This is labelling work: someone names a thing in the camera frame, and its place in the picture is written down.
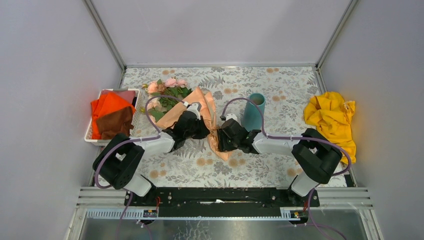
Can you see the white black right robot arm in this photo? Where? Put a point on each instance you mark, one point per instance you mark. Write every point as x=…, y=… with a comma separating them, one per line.
x=317, y=157

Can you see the pink cloth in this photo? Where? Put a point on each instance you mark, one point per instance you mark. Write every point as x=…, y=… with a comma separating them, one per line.
x=128, y=95

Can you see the brown cloth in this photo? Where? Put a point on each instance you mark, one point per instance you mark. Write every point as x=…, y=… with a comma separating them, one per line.
x=117, y=122

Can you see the floral patterned table mat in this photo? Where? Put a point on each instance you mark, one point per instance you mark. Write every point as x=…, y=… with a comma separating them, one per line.
x=287, y=91

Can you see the yellow crumpled cloth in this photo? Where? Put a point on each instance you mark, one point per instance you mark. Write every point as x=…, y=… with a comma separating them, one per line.
x=332, y=116

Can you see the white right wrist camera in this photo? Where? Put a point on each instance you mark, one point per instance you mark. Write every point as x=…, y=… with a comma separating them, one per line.
x=229, y=116

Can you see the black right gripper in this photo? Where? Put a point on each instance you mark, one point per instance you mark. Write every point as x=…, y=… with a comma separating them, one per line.
x=222, y=145

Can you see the teal cylindrical vase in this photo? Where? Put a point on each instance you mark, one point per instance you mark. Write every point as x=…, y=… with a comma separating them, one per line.
x=253, y=111

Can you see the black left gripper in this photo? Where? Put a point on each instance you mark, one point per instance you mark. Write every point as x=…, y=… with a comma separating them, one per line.
x=203, y=131

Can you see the orange cloth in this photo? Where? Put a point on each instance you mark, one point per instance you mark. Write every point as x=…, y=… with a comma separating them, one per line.
x=106, y=104

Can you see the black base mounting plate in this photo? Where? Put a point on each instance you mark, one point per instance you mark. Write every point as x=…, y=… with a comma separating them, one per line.
x=192, y=202

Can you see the aluminium frame rail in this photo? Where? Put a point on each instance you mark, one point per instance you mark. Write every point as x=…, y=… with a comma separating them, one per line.
x=93, y=12

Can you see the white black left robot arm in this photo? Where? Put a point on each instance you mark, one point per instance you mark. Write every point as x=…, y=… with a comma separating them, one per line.
x=119, y=160

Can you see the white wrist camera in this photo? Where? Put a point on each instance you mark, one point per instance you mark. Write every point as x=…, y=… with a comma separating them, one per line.
x=194, y=108
x=229, y=116

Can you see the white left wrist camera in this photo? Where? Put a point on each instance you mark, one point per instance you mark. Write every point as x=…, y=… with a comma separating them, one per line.
x=194, y=108

